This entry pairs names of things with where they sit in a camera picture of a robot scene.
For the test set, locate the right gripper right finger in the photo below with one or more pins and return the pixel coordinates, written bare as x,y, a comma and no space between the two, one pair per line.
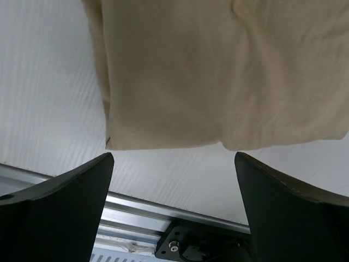
291,220

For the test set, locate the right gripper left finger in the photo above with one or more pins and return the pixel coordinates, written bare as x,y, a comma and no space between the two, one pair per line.
58,219

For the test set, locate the beige t shirt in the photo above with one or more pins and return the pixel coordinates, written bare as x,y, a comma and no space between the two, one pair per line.
246,74

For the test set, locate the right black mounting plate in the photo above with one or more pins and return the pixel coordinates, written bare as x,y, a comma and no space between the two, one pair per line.
195,242

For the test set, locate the white slotted cable duct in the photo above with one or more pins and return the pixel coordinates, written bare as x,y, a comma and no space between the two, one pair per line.
119,257

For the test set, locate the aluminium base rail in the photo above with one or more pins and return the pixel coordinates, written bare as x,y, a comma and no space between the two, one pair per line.
133,226

